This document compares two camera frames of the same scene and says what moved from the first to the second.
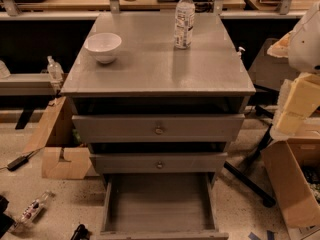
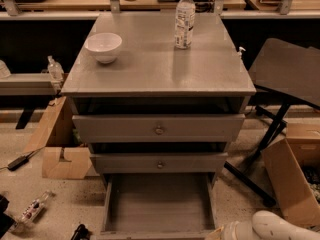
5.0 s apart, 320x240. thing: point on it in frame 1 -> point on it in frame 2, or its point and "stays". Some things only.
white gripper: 306,45 -> 230,233
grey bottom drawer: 160,206 stays
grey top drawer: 159,128 stays
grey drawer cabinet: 158,113 stays
